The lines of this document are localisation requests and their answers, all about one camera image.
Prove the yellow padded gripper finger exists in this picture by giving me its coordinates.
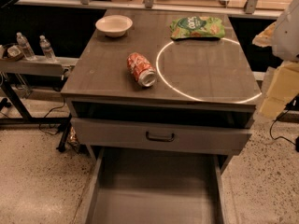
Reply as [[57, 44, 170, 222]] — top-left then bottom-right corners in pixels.
[[259, 61, 299, 119], [252, 22, 276, 48]]

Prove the green rice chip bag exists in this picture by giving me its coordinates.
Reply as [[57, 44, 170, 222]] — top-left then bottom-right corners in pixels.
[[170, 16, 225, 40]]

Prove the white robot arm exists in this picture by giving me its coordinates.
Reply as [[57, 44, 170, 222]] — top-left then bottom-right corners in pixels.
[[252, 0, 299, 119]]

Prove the grey drawer cabinet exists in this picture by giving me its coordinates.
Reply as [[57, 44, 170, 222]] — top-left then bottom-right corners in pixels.
[[60, 8, 263, 173]]

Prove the open grey middle drawer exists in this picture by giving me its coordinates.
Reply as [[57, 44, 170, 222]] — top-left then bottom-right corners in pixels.
[[82, 147, 229, 224]]

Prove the orange soda can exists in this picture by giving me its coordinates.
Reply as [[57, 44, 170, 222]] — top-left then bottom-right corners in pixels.
[[127, 52, 156, 88]]

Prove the white bowl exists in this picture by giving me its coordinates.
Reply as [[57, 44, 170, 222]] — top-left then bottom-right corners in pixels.
[[95, 15, 133, 37]]

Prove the right clear water bottle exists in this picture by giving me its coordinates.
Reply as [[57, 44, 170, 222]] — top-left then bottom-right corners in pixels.
[[39, 35, 57, 63]]

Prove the clear water bottle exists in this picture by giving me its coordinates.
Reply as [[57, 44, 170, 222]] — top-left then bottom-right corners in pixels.
[[39, 35, 57, 63], [17, 32, 36, 61]]

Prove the left clear water bottle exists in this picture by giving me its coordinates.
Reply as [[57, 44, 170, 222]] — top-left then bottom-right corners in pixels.
[[17, 32, 36, 61]]

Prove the grey side table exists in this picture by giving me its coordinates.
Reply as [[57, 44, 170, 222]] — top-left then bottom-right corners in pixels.
[[0, 45, 71, 152]]

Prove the small bowl on side table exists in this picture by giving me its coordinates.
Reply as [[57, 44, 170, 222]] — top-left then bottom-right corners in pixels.
[[2, 44, 23, 62]]

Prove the black floor cable right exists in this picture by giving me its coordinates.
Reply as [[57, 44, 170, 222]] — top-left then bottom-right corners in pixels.
[[268, 100, 299, 147]]

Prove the black floor cable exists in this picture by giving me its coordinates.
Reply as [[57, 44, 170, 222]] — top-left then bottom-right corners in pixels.
[[268, 100, 299, 147], [38, 98, 68, 136]]

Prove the upper grey drawer with handle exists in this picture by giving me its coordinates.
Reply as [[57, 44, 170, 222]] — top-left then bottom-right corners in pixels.
[[71, 118, 251, 155]]

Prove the black floor cable left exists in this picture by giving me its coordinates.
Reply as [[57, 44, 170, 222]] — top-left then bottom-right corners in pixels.
[[38, 98, 68, 136]]

